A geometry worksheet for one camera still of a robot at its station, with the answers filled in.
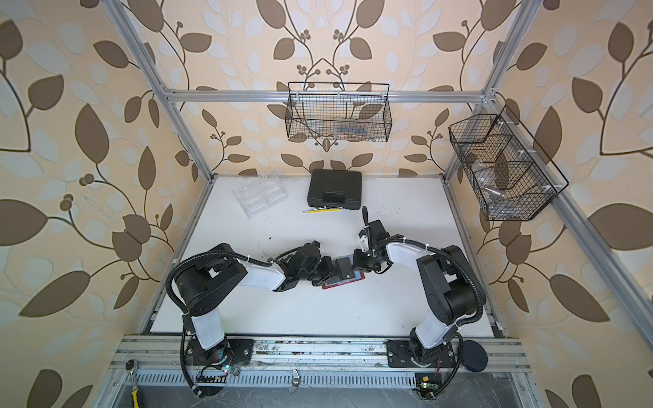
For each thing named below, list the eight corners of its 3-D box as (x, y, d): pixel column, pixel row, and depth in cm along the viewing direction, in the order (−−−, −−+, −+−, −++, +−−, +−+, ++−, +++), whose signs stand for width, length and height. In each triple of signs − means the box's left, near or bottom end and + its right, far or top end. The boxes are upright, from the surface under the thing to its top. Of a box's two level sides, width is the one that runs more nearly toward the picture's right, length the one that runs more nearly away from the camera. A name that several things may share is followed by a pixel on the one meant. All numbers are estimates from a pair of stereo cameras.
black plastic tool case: (308, 209, 110) (307, 201, 106) (311, 177, 123) (310, 169, 119) (362, 209, 110) (363, 201, 106) (360, 177, 123) (360, 169, 119)
